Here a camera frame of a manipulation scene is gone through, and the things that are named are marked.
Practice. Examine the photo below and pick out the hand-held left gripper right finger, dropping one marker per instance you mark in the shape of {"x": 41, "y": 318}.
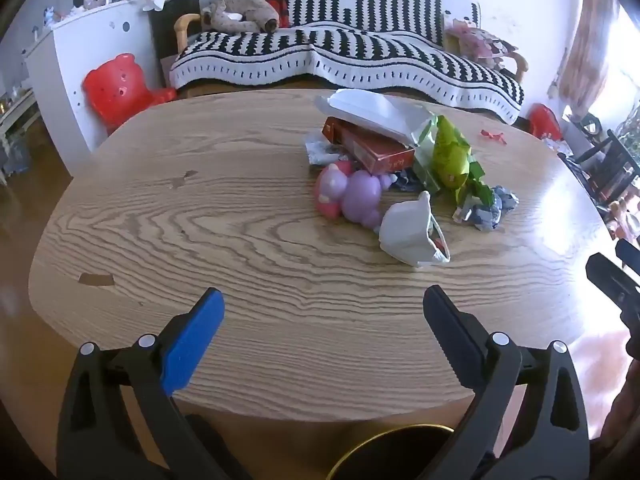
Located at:
{"x": 452, "y": 335}

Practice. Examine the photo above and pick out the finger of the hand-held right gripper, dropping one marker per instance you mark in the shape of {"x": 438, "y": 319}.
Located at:
{"x": 610, "y": 277}
{"x": 629, "y": 252}

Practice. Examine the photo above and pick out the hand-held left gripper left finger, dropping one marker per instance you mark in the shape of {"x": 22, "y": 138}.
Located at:
{"x": 195, "y": 340}

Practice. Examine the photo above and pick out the black bin with gold rim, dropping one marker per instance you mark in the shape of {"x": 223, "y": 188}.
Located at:
{"x": 395, "y": 455}

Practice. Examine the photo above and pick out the lime green snack packet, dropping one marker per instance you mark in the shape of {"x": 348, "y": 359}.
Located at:
{"x": 450, "y": 155}

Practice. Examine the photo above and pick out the white plastic packet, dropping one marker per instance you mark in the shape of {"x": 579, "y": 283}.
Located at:
{"x": 370, "y": 110}

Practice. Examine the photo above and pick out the black wooden chair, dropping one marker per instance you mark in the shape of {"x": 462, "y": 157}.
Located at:
{"x": 610, "y": 160}

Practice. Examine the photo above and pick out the brown tape patch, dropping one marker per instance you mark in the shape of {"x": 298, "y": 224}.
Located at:
{"x": 97, "y": 280}

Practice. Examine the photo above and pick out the white face mask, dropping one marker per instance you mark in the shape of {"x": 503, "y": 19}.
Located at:
{"x": 405, "y": 230}

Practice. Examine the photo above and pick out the crumpled foil wrapper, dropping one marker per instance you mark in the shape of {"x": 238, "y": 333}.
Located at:
{"x": 485, "y": 212}
{"x": 320, "y": 152}

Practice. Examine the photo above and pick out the wooden table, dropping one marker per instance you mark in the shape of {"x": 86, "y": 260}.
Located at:
{"x": 225, "y": 210}

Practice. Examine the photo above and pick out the dark green wrapper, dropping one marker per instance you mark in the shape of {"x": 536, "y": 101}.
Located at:
{"x": 475, "y": 190}

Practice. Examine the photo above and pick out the dark blue wrapper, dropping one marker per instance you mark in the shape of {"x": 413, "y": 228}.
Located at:
{"x": 405, "y": 180}

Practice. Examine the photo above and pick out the purple plastic toy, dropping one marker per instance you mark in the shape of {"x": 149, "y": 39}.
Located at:
{"x": 362, "y": 195}

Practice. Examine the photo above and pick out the green striped wrapper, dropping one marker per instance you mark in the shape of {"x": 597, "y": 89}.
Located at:
{"x": 425, "y": 160}

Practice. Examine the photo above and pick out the red ribbon scrap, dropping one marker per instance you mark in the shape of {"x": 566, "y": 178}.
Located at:
{"x": 492, "y": 135}

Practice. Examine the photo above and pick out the pink plastic toy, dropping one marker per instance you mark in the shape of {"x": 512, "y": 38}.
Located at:
{"x": 330, "y": 190}

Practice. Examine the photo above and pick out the red cardboard box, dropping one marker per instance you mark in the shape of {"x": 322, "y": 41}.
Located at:
{"x": 370, "y": 150}

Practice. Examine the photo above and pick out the pink curtain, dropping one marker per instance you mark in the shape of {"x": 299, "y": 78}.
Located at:
{"x": 590, "y": 50}

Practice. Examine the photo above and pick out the pink floral cloth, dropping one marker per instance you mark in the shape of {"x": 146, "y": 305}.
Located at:
{"x": 475, "y": 42}

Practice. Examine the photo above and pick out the red bear-shaped chair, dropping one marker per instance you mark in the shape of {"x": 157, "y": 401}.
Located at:
{"x": 117, "y": 85}

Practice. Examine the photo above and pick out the white shelf rack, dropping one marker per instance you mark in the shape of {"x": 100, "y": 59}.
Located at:
{"x": 15, "y": 115}

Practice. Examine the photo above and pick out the black and white striped blanket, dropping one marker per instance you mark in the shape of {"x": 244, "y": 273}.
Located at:
{"x": 350, "y": 55}

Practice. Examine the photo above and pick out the white cabinet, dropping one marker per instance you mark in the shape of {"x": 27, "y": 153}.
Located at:
{"x": 65, "y": 60}

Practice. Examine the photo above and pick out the brown plush toy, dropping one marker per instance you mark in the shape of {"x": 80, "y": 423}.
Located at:
{"x": 240, "y": 7}

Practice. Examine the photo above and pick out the red plaid cushion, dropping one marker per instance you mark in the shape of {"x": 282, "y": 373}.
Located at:
{"x": 282, "y": 7}

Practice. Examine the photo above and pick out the wooden frame sofa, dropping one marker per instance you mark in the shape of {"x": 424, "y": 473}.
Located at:
{"x": 182, "y": 30}

